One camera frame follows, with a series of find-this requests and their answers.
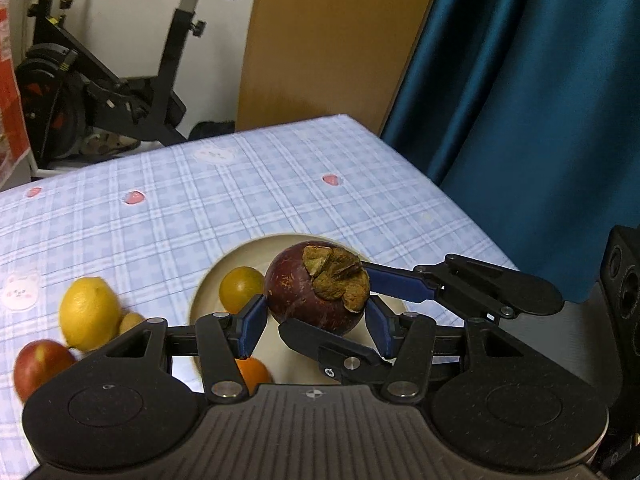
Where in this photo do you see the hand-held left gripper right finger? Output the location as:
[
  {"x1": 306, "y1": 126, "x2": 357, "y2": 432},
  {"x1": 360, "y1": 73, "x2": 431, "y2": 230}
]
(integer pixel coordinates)
[{"x1": 365, "y1": 296, "x2": 531, "y2": 403}]

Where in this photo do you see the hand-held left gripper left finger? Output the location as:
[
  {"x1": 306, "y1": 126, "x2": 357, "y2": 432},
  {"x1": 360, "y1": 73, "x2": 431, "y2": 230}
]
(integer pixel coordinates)
[{"x1": 95, "y1": 295, "x2": 268, "y2": 403}]

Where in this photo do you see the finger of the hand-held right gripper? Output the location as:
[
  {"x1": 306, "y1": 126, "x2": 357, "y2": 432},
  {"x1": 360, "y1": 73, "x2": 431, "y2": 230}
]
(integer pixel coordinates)
[
  {"x1": 278, "y1": 317, "x2": 401, "y2": 386},
  {"x1": 360, "y1": 254, "x2": 564, "y2": 321}
]

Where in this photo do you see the yellow-green round citrus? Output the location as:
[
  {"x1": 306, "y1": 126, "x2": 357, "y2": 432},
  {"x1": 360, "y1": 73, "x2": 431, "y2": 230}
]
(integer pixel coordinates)
[{"x1": 219, "y1": 266, "x2": 266, "y2": 313}]

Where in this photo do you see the small orange tangerine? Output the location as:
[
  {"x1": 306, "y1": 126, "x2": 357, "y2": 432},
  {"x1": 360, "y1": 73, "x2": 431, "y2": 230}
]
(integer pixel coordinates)
[{"x1": 234, "y1": 356, "x2": 273, "y2": 393}]

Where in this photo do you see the dark purple mangosteen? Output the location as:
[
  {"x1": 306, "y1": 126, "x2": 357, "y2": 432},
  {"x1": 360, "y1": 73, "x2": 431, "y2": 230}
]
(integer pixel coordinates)
[{"x1": 263, "y1": 240, "x2": 372, "y2": 333}]

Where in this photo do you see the cream round plate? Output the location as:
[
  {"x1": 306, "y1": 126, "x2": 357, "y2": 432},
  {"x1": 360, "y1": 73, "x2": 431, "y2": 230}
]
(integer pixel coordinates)
[{"x1": 189, "y1": 232, "x2": 421, "y2": 386}]

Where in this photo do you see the yellow lemon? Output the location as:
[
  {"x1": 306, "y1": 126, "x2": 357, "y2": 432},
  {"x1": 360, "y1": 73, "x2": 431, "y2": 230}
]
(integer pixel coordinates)
[{"x1": 58, "y1": 276, "x2": 123, "y2": 352}]

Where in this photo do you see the red apple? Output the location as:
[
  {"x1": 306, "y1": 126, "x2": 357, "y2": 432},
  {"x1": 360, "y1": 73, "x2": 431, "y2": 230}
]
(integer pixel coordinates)
[{"x1": 12, "y1": 339, "x2": 78, "y2": 403}]

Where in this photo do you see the brown longan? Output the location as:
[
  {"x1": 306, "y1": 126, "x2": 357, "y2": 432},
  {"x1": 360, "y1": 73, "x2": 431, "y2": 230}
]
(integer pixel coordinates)
[{"x1": 118, "y1": 311, "x2": 147, "y2": 337}]

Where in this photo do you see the blue checkered tablecloth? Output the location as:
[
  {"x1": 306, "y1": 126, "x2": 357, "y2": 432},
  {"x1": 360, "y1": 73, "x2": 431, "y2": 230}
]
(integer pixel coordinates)
[{"x1": 0, "y1": 114, "x2": 518, "y2": 480}]

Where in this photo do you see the blue curtain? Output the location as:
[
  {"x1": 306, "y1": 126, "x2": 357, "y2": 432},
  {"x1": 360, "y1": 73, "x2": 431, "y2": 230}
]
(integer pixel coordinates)
[{"x1": 380, "y1": 0, "x2": 640, "y2": 306}]

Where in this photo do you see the dark cloth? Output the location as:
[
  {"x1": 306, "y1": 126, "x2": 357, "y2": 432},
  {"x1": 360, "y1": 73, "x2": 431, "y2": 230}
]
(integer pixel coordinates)
[{"x1": 189, "y1": 121, "x2": 236, "y2": 141}]

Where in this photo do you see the wooden board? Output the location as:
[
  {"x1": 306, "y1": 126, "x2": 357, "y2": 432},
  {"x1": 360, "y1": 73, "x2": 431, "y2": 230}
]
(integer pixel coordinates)
[{"x1": 235, "y1": 0, "x2": 448, "y2": 133}]

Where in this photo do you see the black exercise bike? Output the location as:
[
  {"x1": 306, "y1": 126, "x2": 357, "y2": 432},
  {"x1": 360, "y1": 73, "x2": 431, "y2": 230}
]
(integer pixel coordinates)
[{"x1": 14, "y1": 0, "x2": 261, "y2": 171}]

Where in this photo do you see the printed room backdrop cloth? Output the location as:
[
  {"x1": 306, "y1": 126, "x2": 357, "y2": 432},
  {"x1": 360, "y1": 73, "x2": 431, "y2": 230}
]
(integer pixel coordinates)
[{"x1": 0, "y1": 0, "x2": 28, "y2": 191}]

